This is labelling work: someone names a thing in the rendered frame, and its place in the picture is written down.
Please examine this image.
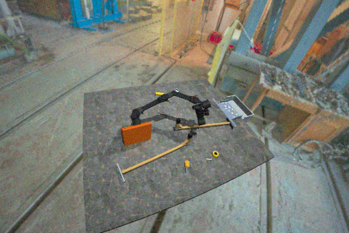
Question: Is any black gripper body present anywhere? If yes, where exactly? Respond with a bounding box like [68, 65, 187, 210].
[196, 111, 206, 126]

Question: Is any yellow ring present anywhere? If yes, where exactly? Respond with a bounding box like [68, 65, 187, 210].
[212, 151, 219, 157]

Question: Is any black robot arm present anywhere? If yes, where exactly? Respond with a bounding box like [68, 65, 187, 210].
[130, 91, 211, 126]

